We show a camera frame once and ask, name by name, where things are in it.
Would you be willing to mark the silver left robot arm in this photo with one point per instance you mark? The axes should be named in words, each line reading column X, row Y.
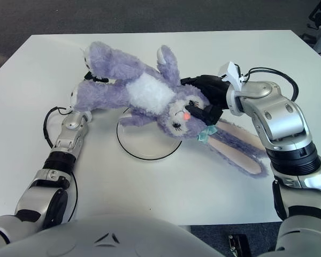
column 34, row 192

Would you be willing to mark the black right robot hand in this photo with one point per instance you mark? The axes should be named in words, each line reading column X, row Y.
column 214, row 88

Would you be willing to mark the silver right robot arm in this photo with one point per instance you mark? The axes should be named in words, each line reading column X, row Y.
column 283, row 123

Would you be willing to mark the grey robot torso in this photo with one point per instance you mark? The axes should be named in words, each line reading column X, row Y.
column 109, row 241

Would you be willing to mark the white plate with black rim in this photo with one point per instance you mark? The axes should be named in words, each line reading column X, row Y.
column 149, row 147

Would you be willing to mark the white right wrist connector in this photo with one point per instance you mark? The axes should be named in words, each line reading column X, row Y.
column 232, row 73

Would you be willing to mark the purple plush bunny doll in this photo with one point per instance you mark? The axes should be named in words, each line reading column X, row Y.
column 149, row 91

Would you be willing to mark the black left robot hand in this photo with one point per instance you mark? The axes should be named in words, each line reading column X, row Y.
column 96, row 78

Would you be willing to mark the black metal bracket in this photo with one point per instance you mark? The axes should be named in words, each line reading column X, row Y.
column 236, row 245

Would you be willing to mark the black office chair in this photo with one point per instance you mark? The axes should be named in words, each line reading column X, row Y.
column 314, row 16

